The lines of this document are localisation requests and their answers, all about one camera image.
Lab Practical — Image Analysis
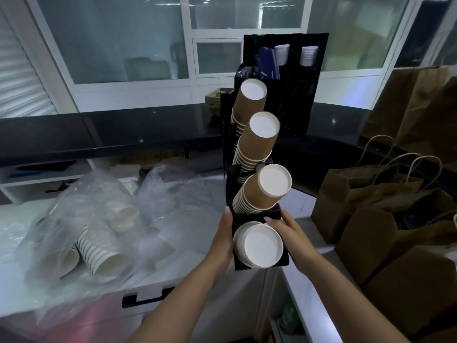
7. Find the person's left hand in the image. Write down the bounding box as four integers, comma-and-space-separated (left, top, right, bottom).
207, 207, 235, 279

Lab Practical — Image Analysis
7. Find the person's right hand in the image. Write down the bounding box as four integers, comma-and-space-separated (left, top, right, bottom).
264, 210, 322, 277

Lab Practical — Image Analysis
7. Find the stack of white paper cups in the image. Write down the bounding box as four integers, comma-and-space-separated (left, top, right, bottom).
42, 242, 80, 279
233, 221, 285, 269
96, 182, 140, 234

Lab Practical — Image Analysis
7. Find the clear plastic bag sheet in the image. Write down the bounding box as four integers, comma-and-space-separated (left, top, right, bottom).
137, 160, 229, 254

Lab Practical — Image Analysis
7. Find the black cup dispenser rack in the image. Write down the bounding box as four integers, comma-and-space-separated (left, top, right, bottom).
221, 89, 290, 271

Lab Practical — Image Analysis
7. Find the stack of striped paper cups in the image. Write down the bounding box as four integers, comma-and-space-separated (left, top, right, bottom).
77, 224, 131, 277

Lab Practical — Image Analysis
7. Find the black acrylic condiment organizer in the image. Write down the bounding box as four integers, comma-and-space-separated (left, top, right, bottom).
234, 33, 330, 137

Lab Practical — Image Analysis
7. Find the brown cup stack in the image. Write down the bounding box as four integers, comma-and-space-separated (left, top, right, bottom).
231, 79, 268, 140

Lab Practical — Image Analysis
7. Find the large clear plastic bag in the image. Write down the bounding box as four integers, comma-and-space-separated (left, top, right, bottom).
16, 171, 176, 318

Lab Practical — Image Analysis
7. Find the person's left forearm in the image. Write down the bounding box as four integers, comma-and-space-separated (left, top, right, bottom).
127, 257, 229, 343

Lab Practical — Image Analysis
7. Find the person's right forearm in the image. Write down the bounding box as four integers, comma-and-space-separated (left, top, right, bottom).
303, 253, 411, 343

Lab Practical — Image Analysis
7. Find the stack of pulp cup trays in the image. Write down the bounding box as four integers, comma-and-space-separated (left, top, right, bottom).
204, 87, 235, 111

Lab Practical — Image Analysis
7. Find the row of brown paper bags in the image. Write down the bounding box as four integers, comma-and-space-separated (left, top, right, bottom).
310, 66, 457, 343

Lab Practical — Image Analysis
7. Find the black glossy bar counter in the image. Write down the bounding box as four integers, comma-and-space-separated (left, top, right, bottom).
0, 101, 457, 197

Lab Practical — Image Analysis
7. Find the black wrapped cutlery bundle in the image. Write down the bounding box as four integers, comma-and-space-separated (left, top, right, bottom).
235, 66, 258, 80

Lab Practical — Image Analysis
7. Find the white framed window partition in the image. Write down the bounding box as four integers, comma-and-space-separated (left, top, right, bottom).
25, 0, 457, 113

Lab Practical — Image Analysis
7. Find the bundle of blue paper packets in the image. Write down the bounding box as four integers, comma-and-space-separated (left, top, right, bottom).
255, 47, 280, 80

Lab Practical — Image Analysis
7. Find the blue folder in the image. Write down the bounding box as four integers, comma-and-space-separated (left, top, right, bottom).
18, 160, 78, 172

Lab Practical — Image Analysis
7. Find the white shelf unit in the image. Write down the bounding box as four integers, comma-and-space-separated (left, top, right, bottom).
0, 159, 93, 205

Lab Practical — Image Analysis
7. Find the grey roller shutter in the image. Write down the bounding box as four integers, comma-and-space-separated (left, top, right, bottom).
0, 10, 60, 119

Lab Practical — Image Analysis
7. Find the black drawer handle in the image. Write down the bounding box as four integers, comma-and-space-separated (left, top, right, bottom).
122, 286, 176, 310

